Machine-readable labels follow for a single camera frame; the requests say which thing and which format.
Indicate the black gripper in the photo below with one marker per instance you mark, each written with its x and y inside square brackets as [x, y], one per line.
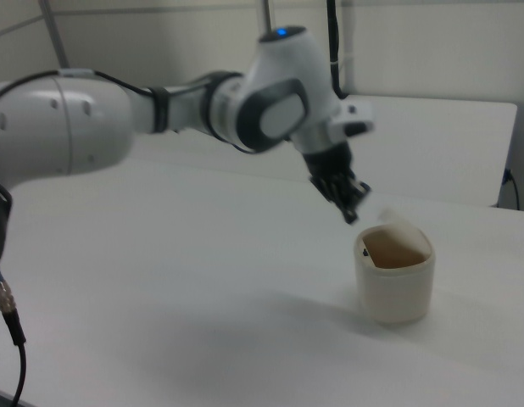
[330, 163]

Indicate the cream trash bin with lid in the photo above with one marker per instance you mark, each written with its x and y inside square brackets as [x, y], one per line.
[397, 292]

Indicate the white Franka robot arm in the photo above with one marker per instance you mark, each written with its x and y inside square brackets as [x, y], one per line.
[118, 114]

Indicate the black clamped pole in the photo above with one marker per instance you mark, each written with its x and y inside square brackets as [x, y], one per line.
[335, 42]

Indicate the grey aluminium wall post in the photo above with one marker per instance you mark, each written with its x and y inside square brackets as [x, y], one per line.
[267, 15]
[56, 34]

